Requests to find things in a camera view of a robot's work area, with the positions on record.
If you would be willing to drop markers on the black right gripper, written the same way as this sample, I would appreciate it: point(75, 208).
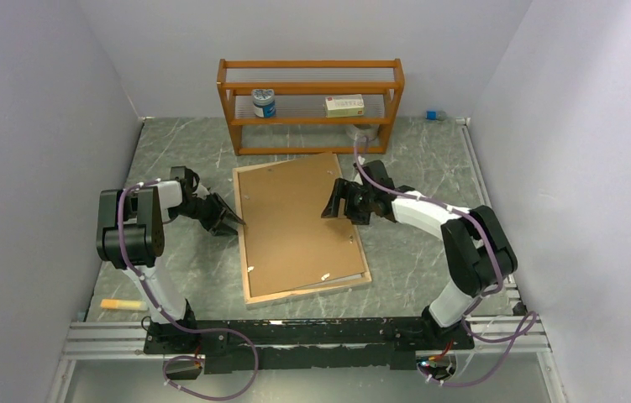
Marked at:
point(344, 189)

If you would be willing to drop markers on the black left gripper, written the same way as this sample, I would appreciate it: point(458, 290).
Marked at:
point(221, 210)

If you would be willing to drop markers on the brown backing board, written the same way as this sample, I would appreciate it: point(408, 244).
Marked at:
point(293, 222)

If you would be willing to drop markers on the wooden picture frame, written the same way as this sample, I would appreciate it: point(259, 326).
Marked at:
point(248, 278)

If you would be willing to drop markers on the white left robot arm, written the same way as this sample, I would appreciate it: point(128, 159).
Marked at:
point(131, 237)

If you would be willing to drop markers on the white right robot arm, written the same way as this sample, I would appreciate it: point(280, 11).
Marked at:
point(478, 254)

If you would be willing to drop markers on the silver tape roll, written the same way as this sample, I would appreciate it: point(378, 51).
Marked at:
point(362, 131)

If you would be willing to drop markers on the white green box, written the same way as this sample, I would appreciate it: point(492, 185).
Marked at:
point(344, 106)

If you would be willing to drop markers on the orange wooden shelf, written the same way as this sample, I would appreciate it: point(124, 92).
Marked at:
point(301, 87)

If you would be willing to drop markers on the blue white jar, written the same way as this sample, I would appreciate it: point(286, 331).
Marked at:
point(264, 103)

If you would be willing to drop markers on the blue capped bottle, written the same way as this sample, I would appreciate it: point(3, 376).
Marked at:
point(436, 115)

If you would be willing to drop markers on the yellow glue stick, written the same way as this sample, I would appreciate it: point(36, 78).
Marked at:
point(124, 305)

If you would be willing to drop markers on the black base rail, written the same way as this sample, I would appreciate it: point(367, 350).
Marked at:
point(227, 346)

